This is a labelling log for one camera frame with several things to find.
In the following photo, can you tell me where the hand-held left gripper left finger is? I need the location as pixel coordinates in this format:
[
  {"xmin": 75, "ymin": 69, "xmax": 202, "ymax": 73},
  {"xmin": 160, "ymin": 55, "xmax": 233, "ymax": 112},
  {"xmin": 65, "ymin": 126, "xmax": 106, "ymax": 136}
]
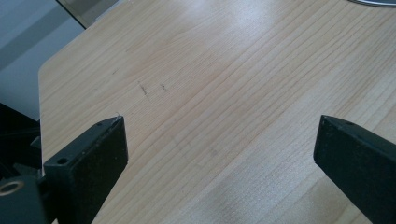
[{"xmin": 43, "ymin": 115, "xmax": 129, "ymax": 224}]

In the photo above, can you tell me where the round metal rim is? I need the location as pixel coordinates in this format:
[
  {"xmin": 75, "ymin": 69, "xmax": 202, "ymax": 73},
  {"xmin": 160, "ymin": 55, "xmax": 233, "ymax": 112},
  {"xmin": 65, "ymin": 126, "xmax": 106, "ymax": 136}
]
[{"xmin": 347, "ymin": 0, "xmax": 396, "ymax": 7}]

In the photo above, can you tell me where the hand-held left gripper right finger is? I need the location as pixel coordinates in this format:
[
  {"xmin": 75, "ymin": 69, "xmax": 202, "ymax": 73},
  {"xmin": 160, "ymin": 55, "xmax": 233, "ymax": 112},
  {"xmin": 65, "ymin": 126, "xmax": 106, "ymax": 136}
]
[{"xmin": 313, "ymin": 114, "xmax": 396, "ymax": 224}]

